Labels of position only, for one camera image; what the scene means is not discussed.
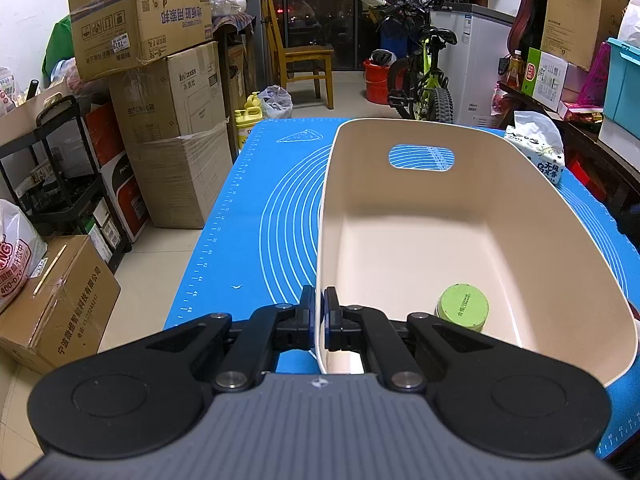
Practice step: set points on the glass balcony door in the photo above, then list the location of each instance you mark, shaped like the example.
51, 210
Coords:
320, 15

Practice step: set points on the beige plastic storage bin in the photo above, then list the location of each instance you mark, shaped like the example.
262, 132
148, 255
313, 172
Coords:
425, 240

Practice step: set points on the dark red bag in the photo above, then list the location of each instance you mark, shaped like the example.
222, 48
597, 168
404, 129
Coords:
530, 5

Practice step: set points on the orange drink bottle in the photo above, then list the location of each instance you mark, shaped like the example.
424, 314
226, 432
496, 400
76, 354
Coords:
515, 70

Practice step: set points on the dark wooden side table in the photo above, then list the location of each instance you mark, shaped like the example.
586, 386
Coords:
590, 145

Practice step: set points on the blue silicone baking mat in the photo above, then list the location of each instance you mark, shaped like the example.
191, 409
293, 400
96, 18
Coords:
260, 200

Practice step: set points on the pink mesh bag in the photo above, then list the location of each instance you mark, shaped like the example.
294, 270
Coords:
595, 77

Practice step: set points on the tall cardboard box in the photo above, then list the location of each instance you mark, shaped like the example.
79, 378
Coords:
580, 15

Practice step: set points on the wooden chair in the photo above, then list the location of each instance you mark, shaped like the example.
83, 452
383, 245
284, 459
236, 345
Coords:
300, 57

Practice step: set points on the green black bicycle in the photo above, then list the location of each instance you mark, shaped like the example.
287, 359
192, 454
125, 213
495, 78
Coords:
442, 105

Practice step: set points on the plain brown cardboard box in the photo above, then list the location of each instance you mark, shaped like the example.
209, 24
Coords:
175, 90

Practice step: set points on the white purple plastic bag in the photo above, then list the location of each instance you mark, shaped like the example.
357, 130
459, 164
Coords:
276, 102

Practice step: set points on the red bucket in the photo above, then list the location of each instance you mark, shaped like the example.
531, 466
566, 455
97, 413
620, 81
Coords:
375, 85

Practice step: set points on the green bag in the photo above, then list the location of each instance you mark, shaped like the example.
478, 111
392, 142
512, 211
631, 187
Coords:
57, 45

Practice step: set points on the brown shipping cardboard box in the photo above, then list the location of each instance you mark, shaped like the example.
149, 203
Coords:
70, 300

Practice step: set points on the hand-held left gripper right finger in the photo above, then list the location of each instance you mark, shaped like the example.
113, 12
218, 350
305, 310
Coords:
331, 319

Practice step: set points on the white red-print plastic bag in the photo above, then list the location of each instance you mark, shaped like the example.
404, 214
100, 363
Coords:
17, 255

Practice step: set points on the large white plastic bag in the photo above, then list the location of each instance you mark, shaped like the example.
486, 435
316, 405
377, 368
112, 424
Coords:
631, 20

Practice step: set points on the green round tin can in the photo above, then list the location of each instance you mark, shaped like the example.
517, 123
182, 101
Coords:
462, 305

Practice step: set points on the red white appliance box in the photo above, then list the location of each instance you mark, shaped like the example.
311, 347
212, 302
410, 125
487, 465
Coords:
127, 195

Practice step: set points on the open printed cardboard box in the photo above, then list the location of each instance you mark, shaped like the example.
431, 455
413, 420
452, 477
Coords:
140, 25

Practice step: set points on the yellow detergent jug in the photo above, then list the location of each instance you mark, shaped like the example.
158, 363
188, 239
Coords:
246, 125

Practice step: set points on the white chest freezer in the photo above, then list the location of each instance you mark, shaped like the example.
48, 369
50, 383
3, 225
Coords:
480, 60

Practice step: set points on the teal plastic storage bin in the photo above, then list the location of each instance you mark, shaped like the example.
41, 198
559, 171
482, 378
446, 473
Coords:
622, 90

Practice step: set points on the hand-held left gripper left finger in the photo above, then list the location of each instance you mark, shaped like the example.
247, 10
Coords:
307, 321

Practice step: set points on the black helmet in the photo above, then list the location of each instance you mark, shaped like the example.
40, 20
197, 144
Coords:
384, 57

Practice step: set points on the black shelf cart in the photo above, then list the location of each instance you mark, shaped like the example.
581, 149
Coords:
56, 104

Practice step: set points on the white tissue pack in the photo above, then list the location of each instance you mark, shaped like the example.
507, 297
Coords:
542, 160

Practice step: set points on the taped brown cardboard box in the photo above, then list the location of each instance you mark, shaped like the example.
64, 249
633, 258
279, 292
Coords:
185, 175

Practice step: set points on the green white carton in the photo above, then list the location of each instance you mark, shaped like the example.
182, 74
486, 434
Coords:
545, 77

